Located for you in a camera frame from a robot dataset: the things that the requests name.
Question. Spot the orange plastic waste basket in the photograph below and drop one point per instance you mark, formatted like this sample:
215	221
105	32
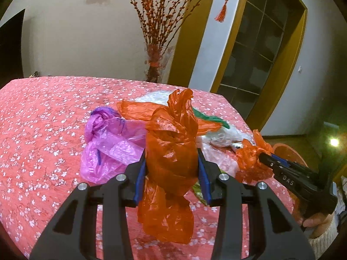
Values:
290	151

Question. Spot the white plastic bag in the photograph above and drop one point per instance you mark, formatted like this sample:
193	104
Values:
225	136

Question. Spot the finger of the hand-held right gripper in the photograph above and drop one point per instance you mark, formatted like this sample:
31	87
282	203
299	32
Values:
282	160
268	161

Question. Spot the wooden door frame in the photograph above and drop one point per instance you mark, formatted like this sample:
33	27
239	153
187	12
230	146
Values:
287	86

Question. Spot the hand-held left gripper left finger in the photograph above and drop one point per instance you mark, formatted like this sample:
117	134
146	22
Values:
139	180

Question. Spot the green plastic bag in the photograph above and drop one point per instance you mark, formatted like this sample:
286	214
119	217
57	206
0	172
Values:
208	117

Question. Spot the gold ornament with red tassel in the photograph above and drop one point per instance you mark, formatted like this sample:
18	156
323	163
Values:
222	12

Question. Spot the flat orange plastic bag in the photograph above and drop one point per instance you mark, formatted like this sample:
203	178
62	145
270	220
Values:
132	109

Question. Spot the small orange plastic bag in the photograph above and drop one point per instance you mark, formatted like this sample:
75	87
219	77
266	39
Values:
249	159

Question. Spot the wooden arch trim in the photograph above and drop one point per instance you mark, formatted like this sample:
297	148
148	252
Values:
189	46

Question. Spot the pink plastic bag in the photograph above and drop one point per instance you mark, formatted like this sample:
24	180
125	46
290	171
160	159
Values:
108	146

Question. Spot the glowing light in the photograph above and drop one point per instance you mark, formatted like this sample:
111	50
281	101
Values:
334	142

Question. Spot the red floral tablecloth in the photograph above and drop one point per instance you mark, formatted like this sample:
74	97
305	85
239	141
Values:
40	140

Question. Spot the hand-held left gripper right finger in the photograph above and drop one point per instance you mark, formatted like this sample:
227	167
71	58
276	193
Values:
204	184

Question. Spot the green yellow wrapper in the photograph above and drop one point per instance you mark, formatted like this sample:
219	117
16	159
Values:
199	193

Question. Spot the glass panel door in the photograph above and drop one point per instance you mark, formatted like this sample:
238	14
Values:
252	59

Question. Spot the glass vase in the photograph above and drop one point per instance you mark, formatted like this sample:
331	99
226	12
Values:
156	62

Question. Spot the person's right hand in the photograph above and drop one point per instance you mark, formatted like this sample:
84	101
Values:
318	220

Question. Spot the clear plastic bag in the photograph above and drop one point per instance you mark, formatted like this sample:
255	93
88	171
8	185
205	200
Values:
154	96

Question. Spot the dark flat panel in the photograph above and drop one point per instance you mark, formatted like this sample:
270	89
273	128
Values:
12	46

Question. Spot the person's right forearm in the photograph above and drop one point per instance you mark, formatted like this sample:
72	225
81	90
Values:
328	241

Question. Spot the large knotted orange plastic bag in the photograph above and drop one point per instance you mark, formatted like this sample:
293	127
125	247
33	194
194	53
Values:
170	154

